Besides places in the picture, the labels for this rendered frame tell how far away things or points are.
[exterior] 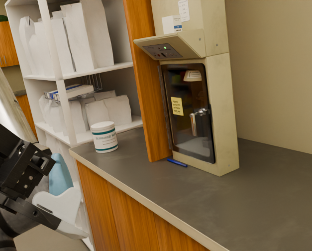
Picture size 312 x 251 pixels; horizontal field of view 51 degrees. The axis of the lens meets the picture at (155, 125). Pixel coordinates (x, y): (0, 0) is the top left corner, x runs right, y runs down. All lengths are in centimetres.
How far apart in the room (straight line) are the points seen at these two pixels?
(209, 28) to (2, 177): 97
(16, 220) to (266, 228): 66
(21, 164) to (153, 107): 116
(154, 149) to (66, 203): 114
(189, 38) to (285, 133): 70
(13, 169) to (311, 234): 80
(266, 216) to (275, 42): 80
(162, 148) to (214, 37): 61
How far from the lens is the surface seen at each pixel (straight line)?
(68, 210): 46
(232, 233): 101
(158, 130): 157
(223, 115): 130
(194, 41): 120
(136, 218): 150
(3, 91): 73
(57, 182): 67
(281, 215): 109
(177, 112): 142
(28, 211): 43
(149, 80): 152
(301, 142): 159
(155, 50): 136
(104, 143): 183
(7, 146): 44
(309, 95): 151
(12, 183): 43
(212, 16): 126
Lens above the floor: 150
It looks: 14 degrees down
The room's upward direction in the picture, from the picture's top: 9 degrees counter-clockwise
